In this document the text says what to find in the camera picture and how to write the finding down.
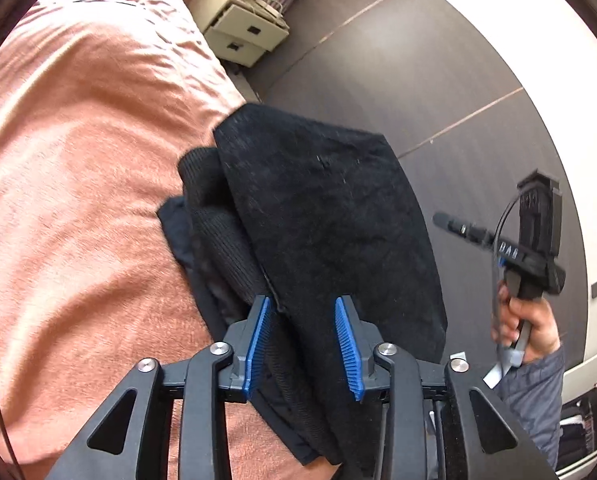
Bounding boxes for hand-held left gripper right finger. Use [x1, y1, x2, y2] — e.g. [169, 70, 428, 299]
[335, 296, 554, 480]

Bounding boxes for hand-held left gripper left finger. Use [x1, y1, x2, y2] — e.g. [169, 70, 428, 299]
[43, 296, 274, 480]

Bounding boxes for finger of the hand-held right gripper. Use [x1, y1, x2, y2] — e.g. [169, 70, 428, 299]
[433, 211, 499, 248]

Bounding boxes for black pants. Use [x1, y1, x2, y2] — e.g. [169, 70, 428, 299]
[157, 102, 449, 478]

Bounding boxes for person's right forearm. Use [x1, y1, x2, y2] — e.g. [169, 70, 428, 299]
[493, 345, 567, 471]

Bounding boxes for person's right hand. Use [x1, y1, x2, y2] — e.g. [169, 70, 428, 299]
[491, 282, 562, 366]

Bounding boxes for white cabinet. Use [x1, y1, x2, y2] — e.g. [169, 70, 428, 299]
[553, 345, 597, 476]

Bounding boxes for brown fleece blanket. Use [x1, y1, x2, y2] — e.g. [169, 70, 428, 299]
[0, 0, 349, 480]

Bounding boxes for beige nightstand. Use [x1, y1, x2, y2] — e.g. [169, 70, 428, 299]
[186, 0, 292, 68]

